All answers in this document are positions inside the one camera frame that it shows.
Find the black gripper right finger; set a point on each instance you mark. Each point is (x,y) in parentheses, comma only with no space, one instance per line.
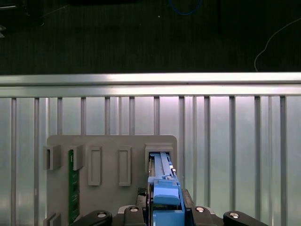
(188,212)

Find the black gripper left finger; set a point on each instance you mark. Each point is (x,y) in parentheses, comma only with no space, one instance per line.
(142,212)

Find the hard disk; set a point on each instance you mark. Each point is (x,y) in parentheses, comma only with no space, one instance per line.
(164,193)

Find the grey parts rack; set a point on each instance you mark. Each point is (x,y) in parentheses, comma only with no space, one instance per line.
(110,195)

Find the green RAM stick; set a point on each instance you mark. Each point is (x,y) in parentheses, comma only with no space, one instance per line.
(74,188)

